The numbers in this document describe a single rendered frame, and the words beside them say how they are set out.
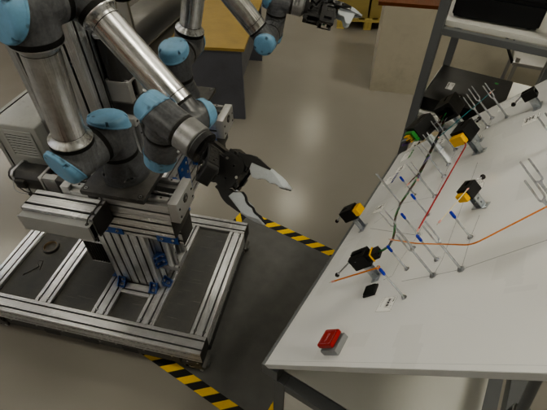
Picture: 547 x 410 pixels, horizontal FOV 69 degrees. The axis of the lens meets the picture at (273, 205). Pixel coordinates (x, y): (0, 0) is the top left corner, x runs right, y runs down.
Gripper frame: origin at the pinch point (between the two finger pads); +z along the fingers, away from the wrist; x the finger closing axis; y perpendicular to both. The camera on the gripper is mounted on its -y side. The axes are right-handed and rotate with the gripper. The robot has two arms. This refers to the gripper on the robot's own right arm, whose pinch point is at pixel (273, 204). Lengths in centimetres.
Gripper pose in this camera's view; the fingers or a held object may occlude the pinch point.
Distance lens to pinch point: 77.6
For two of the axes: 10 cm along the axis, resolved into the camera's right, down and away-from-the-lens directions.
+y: 2.4, -1.2, 9.6
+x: -5.7, 7.8, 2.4
